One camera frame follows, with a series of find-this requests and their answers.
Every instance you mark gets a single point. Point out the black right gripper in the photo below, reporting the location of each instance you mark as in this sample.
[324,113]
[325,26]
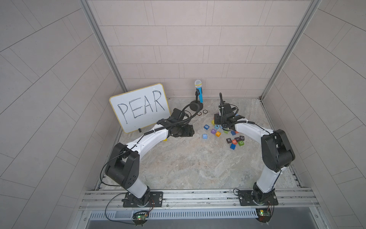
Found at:
[216,117]

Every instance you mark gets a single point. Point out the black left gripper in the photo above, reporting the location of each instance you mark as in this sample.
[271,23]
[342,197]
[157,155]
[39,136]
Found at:
[188,131]

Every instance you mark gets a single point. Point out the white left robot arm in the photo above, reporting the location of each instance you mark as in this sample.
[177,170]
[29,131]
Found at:
[123,166]

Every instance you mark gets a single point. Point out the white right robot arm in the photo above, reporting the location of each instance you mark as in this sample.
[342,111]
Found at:
[277,154]

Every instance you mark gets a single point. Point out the whiteboard with PEAR text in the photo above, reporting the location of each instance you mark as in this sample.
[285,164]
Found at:
[140,108]

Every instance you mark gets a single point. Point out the black microphone stand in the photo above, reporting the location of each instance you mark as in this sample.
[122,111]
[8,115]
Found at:
[196,105]

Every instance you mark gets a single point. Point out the blue cube block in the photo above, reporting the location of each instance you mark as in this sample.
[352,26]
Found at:
[233,146]

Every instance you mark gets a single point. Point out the blue toy microphone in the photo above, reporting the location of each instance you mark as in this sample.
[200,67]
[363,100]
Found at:
[199,92]

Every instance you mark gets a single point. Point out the left circuit board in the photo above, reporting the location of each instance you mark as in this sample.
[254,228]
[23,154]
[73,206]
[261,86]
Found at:
[140,218]

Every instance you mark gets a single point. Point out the circuit board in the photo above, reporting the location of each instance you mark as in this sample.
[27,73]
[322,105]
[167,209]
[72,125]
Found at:
[263,215]
[140,218]

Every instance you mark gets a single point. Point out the right circuit board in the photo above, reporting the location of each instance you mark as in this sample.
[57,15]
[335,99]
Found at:
[263,215]

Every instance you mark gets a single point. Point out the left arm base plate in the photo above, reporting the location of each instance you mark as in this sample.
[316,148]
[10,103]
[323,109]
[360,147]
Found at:
[149,200]

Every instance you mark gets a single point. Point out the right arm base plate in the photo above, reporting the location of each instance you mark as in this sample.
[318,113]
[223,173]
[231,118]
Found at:
[257,198]

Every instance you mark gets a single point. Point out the aluminium mounting rail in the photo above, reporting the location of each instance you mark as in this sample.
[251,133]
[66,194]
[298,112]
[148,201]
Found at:
[197,199]

